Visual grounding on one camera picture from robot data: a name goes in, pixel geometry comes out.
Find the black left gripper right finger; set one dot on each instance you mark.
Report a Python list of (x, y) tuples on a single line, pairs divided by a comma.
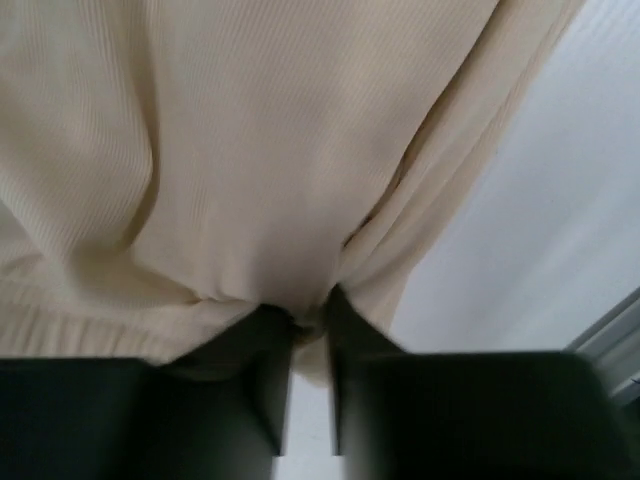
[(504, 415)]

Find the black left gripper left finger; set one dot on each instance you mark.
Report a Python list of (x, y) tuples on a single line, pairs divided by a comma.
[(217, 412)]

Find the beige trousers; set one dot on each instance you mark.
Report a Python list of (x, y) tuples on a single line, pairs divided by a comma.
[(167, 166)]

